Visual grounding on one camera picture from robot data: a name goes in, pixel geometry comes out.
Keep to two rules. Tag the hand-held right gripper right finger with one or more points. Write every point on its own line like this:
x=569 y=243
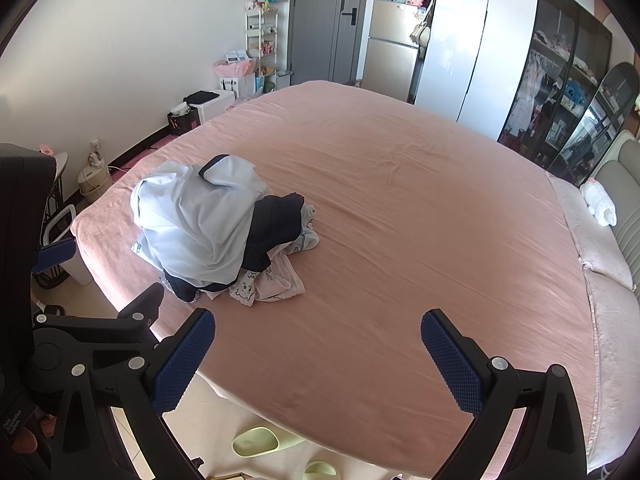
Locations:
x=450 y=360

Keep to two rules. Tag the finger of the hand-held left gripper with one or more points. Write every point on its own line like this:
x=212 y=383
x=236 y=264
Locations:
x=142 y=305
x=55 y=255

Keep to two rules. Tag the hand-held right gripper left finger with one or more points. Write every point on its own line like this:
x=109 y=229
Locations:
x=185 y=360

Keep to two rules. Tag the pale blue shirt navy trim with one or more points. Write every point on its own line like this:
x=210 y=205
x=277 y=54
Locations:
x=200 y=220

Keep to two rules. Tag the person's left hand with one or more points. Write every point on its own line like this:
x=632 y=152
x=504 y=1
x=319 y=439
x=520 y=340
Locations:
x=27 y=444

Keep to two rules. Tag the white waste bin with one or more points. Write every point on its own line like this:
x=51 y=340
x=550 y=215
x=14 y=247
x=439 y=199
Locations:
x=67 y=225

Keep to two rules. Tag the cream round appliance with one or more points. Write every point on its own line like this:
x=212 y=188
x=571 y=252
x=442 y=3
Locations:
x=92 y=182

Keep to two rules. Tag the green slipper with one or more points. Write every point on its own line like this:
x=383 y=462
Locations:
x=260 y=442
x=320 y=471

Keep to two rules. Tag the pink cartoon print garment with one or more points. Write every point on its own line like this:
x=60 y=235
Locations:
x=270 y=285

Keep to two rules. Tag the navy garment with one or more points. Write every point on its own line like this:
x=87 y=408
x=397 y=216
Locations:
x=272 y=225

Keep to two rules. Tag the pink bed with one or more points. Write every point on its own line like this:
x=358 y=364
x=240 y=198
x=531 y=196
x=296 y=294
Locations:
x=400 y=210

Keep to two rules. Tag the pink pillow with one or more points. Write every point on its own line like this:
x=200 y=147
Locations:
x=615 y=350
x=600 y=245

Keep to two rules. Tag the white cartoon print garment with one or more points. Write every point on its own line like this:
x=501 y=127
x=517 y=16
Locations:
x=309 y=240

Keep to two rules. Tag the black shopping bag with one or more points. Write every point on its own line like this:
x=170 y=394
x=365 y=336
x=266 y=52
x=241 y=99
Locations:
x=180 y=122

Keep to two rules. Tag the black folded cloth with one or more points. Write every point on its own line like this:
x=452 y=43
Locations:
x=202 y=96

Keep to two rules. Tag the white storage box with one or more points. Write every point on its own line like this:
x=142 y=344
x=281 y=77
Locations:
x=217 y=107

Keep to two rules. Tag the white shopping bag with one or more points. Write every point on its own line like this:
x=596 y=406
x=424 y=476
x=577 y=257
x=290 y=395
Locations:
x=235 y=87

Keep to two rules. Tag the grey padded headboard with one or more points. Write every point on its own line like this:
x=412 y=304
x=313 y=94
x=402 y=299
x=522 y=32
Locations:
x=627 y=185

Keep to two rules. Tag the pink bouquet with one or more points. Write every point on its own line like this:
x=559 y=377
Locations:
x=235 y=66

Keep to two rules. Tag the small white pedal bin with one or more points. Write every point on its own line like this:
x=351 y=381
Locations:
x=283 y=80

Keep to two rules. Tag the white shelf rack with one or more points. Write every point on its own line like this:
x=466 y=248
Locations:
x=260 y=45

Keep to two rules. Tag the dark glass cabinet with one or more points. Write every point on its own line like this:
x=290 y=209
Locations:
x=550 y=85

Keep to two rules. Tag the white wardrobe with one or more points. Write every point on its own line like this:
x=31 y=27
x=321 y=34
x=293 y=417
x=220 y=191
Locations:
x=480 y=60

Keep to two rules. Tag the arched standing mirror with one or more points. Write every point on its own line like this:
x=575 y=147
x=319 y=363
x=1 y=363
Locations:
x=615 y=100

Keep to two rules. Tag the silver refrigerator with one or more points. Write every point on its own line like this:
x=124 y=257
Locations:
x=390 y=50

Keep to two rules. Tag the cream handbag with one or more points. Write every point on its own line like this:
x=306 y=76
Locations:
x=421 y=34

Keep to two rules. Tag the grey door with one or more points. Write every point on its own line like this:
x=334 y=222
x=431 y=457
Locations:
x=320 y=20

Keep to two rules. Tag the wall power socket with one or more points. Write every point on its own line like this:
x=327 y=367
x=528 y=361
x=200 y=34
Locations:
x=95 y=149

